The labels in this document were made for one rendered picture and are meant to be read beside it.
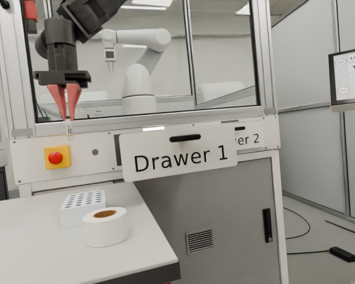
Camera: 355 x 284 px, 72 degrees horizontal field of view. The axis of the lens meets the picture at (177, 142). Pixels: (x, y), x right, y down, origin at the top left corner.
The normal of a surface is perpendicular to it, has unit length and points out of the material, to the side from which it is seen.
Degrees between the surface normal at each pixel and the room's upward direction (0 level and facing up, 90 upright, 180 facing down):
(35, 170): 90
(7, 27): 90
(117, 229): 90
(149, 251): 0
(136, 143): 90
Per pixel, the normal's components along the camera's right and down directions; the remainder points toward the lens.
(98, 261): -0.10, -0.99
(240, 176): 0.28, 0.02
